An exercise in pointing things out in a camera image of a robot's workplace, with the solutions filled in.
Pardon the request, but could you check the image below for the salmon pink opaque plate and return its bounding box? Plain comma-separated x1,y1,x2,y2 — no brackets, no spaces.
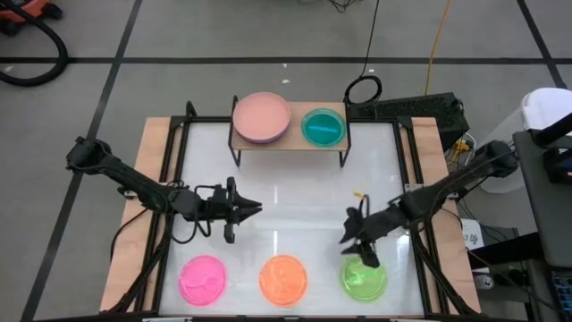
231,91,292,140

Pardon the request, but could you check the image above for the grey desk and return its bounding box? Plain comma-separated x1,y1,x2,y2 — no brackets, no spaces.
512,127,572,269

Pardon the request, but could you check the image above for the orange transparent plate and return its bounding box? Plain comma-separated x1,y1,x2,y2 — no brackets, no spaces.
258,254,309,308

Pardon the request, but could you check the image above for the hanging black cable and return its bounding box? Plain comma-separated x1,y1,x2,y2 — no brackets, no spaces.
342,0,384,107

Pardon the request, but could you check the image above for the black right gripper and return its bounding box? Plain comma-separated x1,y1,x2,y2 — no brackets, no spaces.
338,206,404,270

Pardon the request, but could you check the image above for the pink transparent plate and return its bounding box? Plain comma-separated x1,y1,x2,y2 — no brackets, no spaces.
177,254,228,308

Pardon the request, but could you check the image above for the orange vacuum cleaner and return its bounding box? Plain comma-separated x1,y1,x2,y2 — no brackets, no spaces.
0,0,63,37

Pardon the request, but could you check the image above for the hanging yellow cable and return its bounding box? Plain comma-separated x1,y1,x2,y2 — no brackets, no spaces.
424,0,455,96

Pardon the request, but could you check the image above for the purple opaque plate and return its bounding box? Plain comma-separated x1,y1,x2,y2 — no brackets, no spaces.
234,124,290,145

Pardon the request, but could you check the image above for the black vacuum hose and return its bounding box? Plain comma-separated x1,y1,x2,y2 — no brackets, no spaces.
0,0,70,88

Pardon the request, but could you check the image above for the teal transparent plate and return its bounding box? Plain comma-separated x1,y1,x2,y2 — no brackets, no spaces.
300,107,348,148

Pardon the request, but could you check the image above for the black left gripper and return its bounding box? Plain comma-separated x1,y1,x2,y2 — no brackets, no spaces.
199,175,263,245

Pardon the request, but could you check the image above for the wooden shelf with black frame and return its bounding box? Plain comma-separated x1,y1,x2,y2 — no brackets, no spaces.
227,94,352,169

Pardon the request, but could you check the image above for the white paper label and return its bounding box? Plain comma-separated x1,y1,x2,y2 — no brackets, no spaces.
461,217,484,250

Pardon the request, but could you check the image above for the white trash bin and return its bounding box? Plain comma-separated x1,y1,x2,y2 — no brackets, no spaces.
520,87,572,131

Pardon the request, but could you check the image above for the green transparent plate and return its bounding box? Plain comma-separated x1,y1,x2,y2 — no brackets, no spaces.
339,255,389,303

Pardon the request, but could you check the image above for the black aluminium table frame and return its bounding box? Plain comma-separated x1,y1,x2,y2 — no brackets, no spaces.
106,100,482,322

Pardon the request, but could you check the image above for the black keyboard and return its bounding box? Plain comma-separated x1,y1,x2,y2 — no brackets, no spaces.
550,269,572,317

